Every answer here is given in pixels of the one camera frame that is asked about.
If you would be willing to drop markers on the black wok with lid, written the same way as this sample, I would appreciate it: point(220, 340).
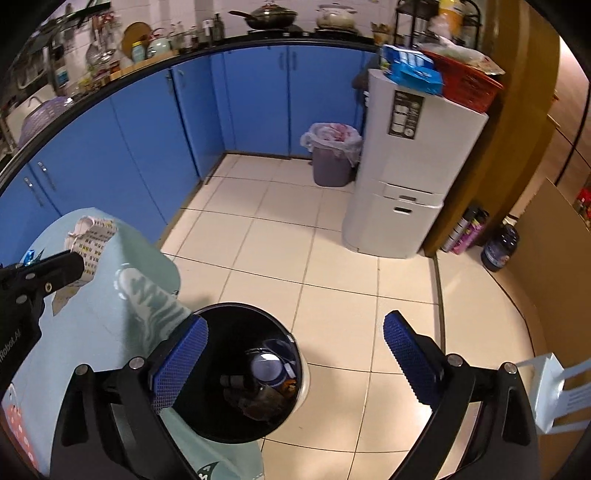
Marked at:
point(270, 18)

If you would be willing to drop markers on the white plastic stool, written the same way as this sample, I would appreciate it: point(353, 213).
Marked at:
point(551, 392)

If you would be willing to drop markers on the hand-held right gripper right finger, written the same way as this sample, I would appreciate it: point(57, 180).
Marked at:
point(408, 360)

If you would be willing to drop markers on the black round trash bin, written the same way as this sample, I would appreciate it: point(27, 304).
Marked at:
point(217, 332)

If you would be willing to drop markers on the purple spray can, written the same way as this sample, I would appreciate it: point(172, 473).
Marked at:
point(470, 240)

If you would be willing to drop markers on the blue kitchen cabinets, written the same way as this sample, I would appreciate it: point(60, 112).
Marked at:
point(138, 138)

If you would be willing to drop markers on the grey bin with white bag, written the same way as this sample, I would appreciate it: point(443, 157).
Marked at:
point(330, 168)

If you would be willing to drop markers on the black gas stove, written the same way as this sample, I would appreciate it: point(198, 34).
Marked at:
point(300, 31)

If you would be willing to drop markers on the black metal rack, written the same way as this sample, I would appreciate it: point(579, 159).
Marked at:
point(404, 23)

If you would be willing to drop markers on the red plastic basket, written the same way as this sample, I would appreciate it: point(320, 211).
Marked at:
point(466, 85)

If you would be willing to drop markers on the purple plastic basket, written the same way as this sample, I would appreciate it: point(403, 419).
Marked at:
point(44, 117)

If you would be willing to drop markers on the dark round bottle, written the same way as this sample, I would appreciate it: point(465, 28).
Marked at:
point(498, 249)

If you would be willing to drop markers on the round wooden cutting board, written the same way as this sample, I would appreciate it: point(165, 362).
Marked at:
point(134, 33)

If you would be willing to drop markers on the white printed paper bag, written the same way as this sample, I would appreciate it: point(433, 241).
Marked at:
point(94, 240)

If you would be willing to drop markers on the brown cardboard sheet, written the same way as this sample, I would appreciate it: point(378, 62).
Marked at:
point(554, 277)

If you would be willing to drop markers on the white cooking pot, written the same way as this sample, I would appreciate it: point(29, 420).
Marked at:
point(334, 18)

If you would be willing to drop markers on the pale green kettle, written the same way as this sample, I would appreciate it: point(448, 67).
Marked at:
point(159, 48)

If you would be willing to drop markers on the black spray can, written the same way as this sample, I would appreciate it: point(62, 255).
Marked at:
point(455, 230)

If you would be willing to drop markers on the row of condiment bottles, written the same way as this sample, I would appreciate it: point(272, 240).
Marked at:
point(198, 37)

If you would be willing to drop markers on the blue snack bag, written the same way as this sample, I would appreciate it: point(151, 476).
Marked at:
point(31, 256)

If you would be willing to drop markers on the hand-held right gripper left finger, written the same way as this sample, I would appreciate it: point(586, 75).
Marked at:
point(178, 364)

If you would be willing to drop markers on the blue packet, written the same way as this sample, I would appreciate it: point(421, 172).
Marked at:
point(415, 74)

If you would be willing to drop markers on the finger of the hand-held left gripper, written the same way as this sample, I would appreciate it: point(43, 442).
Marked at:
point(51, 274)

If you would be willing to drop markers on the clear plastic bag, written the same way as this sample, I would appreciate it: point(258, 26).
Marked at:
point(461, 53)

